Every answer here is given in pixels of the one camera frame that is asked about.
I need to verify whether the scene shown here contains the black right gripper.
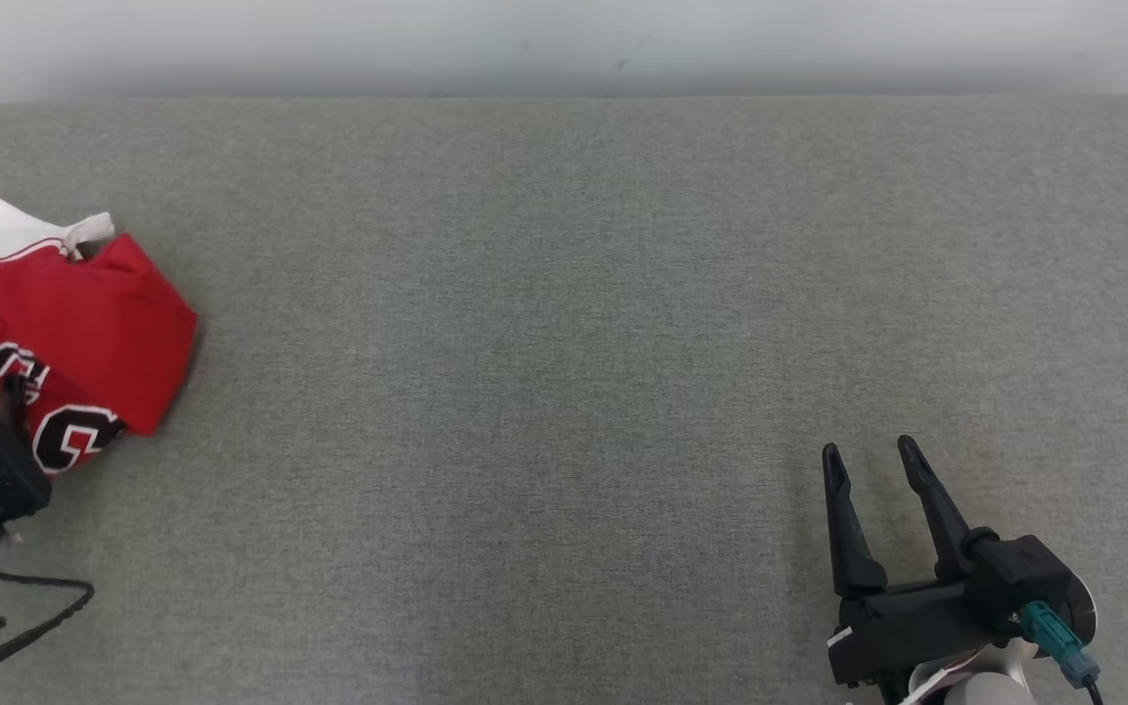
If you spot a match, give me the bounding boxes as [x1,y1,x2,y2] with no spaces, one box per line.
[822,436,1002,688]

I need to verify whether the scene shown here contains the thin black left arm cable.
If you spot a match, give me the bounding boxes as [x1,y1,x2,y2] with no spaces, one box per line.
[0,573,96,688]

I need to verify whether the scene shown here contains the red number 23 basketball jersey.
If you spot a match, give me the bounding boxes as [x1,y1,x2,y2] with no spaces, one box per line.
[0,195,199,477]

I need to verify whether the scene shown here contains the teal cable connector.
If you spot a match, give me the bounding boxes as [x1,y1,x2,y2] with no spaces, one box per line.
[1019,601,1102,688]

